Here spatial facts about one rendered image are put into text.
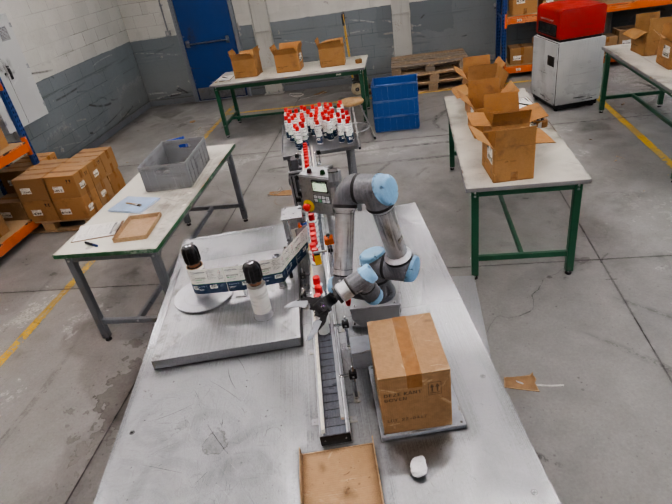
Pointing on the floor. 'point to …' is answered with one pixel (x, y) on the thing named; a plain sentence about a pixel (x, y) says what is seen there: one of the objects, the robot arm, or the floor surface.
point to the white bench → (173, 205)
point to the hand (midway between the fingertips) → (294, 324)
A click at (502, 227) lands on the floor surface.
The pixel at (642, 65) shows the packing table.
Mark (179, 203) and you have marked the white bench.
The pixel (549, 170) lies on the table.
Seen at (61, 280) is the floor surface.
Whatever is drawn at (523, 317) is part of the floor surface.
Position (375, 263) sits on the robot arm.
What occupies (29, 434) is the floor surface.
